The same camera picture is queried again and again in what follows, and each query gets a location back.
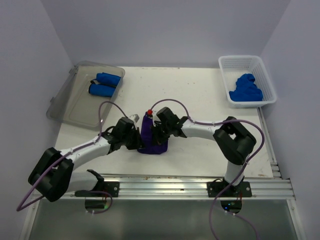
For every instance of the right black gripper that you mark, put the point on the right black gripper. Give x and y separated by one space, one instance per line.
158 139

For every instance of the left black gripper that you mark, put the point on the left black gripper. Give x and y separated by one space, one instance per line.
136 144

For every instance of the purple towel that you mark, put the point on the purple towel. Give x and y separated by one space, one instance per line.
147 138

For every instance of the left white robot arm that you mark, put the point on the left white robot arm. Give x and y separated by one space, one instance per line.
54 174

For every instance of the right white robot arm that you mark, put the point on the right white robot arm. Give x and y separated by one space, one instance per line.
233 139

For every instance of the rolled blue towel lower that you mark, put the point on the rolled blue towel lower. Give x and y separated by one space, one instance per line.
101 90

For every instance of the rolled blue towel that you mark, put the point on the rolled blue towel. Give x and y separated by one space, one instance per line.
107 79
101 90

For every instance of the rolled blue towel upper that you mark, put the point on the rolled blue towel upper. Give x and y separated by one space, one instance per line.
107 79

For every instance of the clear plastic bin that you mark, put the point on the clear plastic bin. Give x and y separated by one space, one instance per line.
74 105

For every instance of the crumpled blue towel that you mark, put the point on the crumpled blue towel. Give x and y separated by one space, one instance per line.
246 90

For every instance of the white plastic basket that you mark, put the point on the white plastic basket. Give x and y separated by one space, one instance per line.
234 66

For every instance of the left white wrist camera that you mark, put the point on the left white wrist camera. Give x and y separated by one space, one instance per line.
134 117

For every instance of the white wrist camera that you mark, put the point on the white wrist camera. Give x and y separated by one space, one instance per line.
134 117
149 114

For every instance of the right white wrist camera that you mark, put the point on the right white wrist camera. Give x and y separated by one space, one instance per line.
149 114

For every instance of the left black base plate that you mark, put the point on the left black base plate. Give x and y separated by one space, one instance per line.
102 189

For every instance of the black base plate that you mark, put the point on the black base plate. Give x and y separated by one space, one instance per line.
102 189
218 188

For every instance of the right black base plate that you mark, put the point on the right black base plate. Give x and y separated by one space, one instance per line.
218 188

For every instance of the aluminium mounting rail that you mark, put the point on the aluminium mounting rail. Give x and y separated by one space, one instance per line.
162 187

